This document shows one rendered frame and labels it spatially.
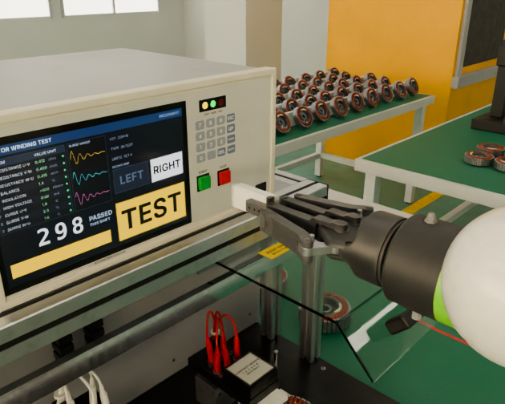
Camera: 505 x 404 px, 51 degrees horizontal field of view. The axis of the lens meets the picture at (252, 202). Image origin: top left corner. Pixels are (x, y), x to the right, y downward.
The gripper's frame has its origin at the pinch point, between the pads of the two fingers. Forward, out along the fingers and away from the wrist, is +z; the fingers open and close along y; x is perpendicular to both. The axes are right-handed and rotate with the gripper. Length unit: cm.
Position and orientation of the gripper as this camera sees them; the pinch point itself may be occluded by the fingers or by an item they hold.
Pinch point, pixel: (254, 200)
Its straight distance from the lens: 66.0
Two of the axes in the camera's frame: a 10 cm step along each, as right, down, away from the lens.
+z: -7.2, -2.7, 6.4
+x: 0.1, -9.2, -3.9
